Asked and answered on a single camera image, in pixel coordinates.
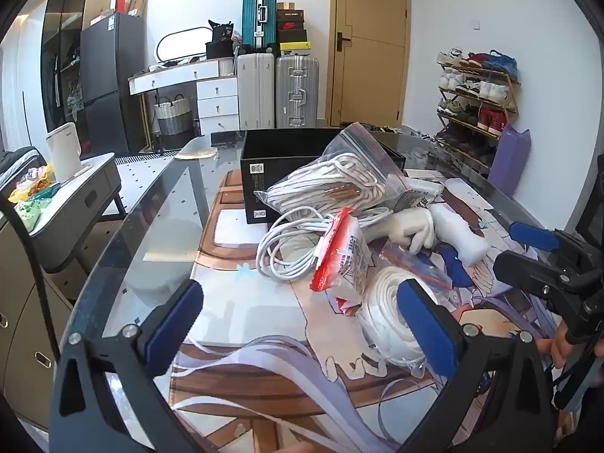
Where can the printed desk mat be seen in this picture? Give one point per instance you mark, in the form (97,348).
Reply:
(264,302)

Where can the brown shoe box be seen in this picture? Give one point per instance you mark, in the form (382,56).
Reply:
(289,5)

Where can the white printed packet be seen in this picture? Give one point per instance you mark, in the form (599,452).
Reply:
(420,197)

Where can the teal suitcase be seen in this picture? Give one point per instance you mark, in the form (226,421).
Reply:
(252,14)

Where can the cardboard box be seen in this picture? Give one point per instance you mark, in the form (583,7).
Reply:
(138,2)

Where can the plain black shoe box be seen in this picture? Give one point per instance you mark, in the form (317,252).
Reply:
(292,36)

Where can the pile of colourful snack packets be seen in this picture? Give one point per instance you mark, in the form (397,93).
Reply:
(37,184)

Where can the grey side table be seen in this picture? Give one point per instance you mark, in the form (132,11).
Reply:
(80,207)

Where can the oval mirror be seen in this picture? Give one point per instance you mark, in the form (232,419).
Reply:
(184,45)

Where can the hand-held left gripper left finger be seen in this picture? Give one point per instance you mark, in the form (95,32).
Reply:
(174,321)

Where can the white ribbed container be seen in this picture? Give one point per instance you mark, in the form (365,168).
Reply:
(227,66)

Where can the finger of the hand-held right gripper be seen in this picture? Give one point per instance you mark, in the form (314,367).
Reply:
(533,236)
(524,269)

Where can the woven laundry basket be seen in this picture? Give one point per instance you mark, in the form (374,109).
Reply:
(172,118)

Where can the person's right hand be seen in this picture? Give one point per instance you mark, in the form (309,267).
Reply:
(559,349)

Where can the purple bag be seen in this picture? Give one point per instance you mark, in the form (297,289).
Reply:
(509,160)

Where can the beige drawer cabinet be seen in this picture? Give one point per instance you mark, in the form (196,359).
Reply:
(23,330)

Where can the black bag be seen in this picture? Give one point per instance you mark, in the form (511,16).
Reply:
(219,42)

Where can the patterned black white rug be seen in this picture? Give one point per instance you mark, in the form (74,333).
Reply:
(151,174)

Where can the rows of assorted shoes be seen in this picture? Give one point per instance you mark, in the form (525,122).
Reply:
(472,89)

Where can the black shoe box white label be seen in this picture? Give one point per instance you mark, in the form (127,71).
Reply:
(289,14)

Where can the black shoe box red logo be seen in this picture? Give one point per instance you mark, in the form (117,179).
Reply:
(291,25)

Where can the pale green plastic bag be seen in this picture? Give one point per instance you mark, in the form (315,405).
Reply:
(29,214)

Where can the wooden door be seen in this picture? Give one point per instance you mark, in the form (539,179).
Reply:
(373,71)

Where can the white sheer curtain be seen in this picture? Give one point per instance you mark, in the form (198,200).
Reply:
(19,80)

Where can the white suitcase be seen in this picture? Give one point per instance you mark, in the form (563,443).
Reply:
(255,89)

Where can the dark grey fridge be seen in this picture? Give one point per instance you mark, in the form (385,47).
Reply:
(111,80)

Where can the white electric kettle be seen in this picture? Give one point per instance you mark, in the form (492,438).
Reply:
(63,153)

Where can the wooden shoe rack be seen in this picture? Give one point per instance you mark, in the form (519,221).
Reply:
(507,85)

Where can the white flat box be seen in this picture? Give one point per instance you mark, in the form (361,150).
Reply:
(103,18)

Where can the white vanity desk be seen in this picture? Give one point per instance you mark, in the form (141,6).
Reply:
(217,99)

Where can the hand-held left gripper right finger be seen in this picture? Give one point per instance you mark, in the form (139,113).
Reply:
(424,325)

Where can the silver suitcase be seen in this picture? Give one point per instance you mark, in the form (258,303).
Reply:
(297,89)

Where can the red-edged clear packet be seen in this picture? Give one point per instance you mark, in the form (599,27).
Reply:
(344,255)

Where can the white cotton roll pack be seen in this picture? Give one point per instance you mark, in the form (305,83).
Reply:
(460,236)

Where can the black storage box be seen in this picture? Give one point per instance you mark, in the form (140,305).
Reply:
(283,151)

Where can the dark glass wardrobe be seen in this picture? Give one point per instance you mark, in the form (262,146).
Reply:
(61,33)

